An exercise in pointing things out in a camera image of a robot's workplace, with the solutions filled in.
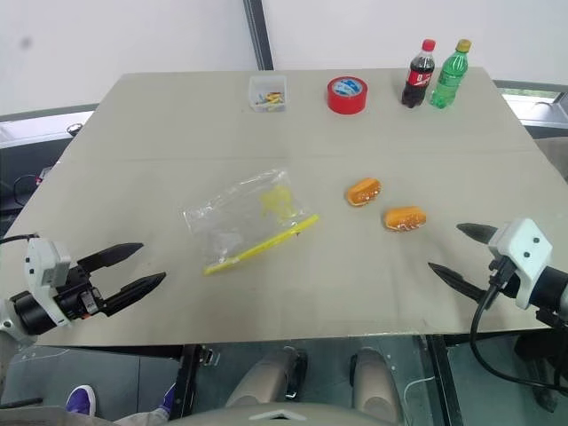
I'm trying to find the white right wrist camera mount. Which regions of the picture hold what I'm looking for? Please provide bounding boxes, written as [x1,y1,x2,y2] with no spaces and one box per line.
[487,217,554,310]

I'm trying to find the beige rounded shape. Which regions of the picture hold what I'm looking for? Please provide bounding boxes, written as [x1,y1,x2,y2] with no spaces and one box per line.
[225,347,309,410]
[350,347,404,412]

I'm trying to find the clear yellow-zip plastic bag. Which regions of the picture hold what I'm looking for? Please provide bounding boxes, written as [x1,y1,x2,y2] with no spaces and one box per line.
[182,168,321,278]

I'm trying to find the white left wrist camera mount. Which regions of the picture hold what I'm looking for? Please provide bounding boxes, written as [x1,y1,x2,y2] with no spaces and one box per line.
[24,238,75,327]

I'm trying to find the black vertical wall post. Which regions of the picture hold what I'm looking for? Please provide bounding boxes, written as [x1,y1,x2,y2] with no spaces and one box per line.
[242,0,275,72]

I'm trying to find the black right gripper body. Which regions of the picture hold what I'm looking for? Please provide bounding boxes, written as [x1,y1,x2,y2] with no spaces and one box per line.
[480,255,520,306]

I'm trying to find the clear plastic box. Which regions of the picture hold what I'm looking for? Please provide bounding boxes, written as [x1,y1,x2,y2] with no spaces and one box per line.
[248,75,288,114]

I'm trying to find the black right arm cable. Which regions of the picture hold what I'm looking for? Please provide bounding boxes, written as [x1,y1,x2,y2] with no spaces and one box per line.
[469,256,568,397]

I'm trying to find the orange bread roll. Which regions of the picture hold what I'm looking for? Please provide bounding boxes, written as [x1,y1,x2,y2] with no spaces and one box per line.
[383,205,429,234]
[345,177,384,209]

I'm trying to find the grey side ledge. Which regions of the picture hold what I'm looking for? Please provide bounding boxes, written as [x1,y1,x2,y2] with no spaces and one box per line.
[0,103,101,150]

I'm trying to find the red-capped cola bottle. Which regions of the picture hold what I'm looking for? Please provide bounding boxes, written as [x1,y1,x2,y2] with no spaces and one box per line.
[400,38,438,109]

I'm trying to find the small colourful clips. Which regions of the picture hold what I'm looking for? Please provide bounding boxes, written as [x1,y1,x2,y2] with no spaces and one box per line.
[254,90,286,111]

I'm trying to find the black table leg frame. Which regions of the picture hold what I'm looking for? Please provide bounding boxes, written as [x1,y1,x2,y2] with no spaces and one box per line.
[176,343,222,419]

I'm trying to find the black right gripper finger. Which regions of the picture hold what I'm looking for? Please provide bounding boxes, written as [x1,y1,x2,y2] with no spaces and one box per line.
[427,262,488,305]
[456,222,501,246]

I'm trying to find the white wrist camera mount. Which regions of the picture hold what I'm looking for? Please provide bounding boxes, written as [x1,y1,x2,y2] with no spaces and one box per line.
[24,238,75,327]
[487,217,554,310]

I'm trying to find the green yellow-capped soda bottle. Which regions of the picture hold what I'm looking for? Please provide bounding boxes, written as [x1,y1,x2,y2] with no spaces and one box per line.
[428,38,473,110]

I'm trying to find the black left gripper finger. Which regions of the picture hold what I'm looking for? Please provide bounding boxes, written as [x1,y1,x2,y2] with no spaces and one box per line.
[103,272,168,317]
[77,241,145,279]

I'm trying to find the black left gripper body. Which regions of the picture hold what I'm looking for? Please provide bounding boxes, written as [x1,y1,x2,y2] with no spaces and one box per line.
[55,261,110,320]

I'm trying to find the red tape roll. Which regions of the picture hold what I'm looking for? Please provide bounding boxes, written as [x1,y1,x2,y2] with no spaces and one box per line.
[327,75,370,117]

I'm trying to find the grey window sill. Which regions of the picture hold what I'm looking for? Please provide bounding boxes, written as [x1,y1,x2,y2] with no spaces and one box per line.
[491,78,568,129]

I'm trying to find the purple shoe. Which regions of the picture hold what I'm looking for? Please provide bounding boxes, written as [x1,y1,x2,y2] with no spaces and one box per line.
[161,383,179,414]
[66,384,98,417]

